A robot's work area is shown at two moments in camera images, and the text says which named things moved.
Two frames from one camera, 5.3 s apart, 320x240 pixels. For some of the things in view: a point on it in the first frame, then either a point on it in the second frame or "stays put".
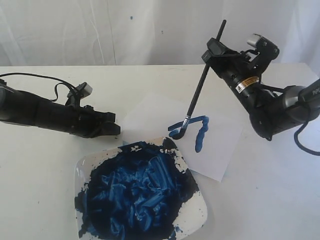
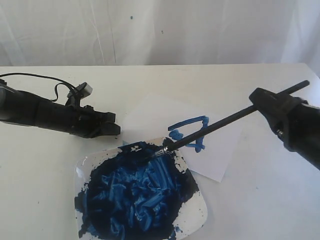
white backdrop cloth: [152, 32] stays put
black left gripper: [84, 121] stays put
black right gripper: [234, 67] → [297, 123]
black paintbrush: [187, 119] → [171, 147]
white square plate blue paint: [143, 190] stays put
